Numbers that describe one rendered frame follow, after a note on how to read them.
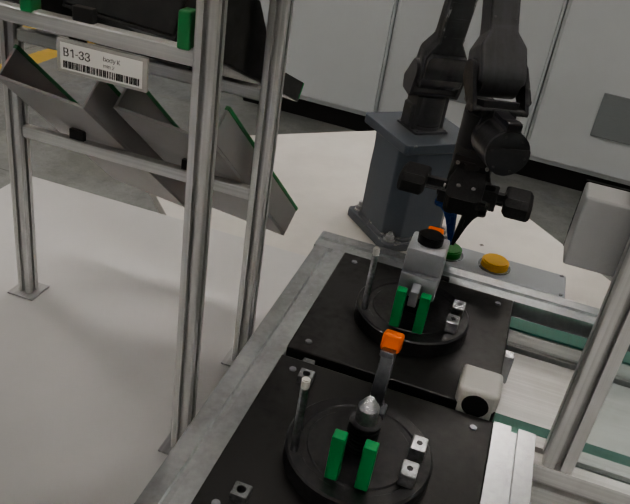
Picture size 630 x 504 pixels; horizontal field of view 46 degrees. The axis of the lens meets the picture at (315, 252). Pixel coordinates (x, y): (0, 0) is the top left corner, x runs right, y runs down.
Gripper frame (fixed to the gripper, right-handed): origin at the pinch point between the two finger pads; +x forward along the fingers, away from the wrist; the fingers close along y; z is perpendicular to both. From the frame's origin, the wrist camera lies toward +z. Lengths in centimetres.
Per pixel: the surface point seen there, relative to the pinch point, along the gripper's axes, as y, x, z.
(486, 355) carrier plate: 8.1, 4.8, 23.3
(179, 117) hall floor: -163, 98, -246
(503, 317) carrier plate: 9.3, 4.7, 14.0
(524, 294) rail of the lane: 11.7, 5.7, 4.9
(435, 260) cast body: -0.4, -6.0, 23.8
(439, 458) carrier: 5.6, 5.0, 42.4
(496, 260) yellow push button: 6.9, 4.3, -0.3
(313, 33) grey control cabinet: -108, 49, -288
